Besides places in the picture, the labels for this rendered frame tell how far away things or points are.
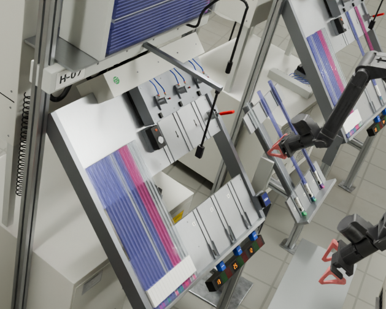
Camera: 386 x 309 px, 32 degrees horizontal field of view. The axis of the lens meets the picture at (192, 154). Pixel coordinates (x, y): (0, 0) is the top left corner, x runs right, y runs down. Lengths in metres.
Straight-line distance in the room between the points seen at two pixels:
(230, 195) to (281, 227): 1.25
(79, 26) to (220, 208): 0.87
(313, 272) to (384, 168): 1.94
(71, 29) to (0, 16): 0.20
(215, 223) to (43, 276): 0.63
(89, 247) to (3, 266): 0.36
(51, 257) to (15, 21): 0.84
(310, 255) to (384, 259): 1.16
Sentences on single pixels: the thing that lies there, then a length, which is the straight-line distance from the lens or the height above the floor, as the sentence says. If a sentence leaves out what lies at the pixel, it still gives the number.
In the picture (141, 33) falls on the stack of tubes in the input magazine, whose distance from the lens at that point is 2.04.
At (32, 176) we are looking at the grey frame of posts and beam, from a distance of 2.10.
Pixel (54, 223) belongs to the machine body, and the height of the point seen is 0.62.
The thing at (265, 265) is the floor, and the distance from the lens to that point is 3.43.
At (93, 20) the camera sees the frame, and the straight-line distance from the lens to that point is 1.88.
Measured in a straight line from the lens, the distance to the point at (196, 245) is 2.28.
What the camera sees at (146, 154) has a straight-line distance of 2.18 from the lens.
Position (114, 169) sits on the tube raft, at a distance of 2.07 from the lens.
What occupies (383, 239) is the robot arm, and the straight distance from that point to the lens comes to 1.90.
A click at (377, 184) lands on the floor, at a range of 4.29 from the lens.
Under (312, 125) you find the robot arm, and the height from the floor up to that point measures 1.12.
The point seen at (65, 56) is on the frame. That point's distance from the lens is 1.91.
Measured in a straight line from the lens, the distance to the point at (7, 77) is 2.07.
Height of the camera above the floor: 2.38
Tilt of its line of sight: 37 degrees down
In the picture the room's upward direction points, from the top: 16 degrees clockwise
